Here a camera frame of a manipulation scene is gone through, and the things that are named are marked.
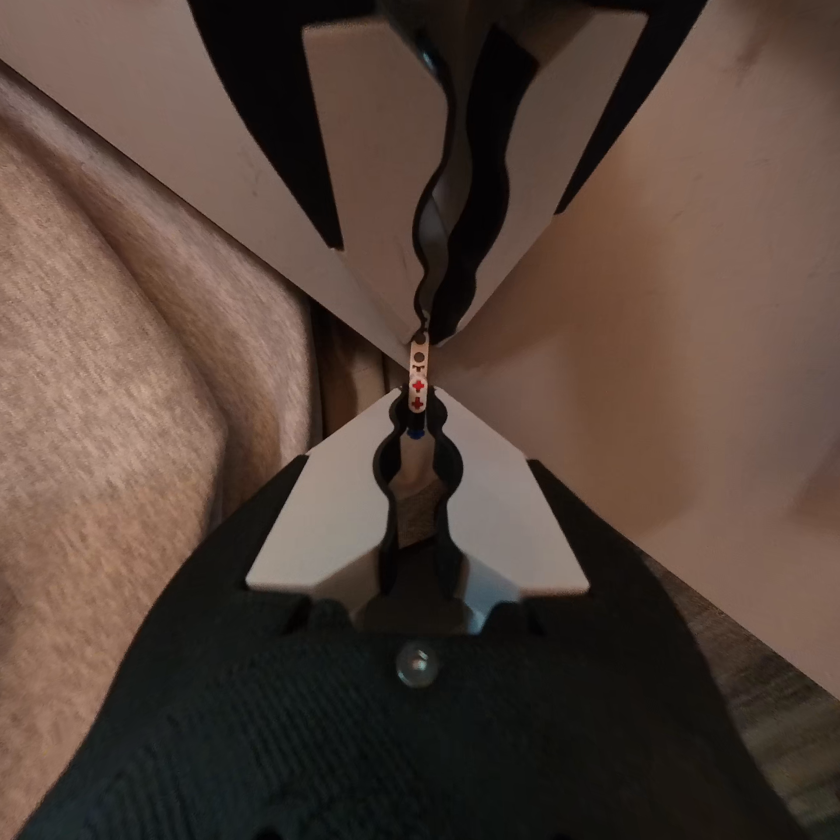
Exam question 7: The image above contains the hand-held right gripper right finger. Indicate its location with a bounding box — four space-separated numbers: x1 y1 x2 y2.
430 386 590 636

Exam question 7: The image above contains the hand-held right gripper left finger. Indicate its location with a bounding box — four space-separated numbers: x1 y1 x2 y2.
245 386 403 621

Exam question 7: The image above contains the white lego liftarm with pins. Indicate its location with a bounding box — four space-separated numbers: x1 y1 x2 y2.
407 331 433 442

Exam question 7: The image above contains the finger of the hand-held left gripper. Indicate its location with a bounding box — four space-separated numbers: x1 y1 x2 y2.
302 16 460 347
430 13 652 345

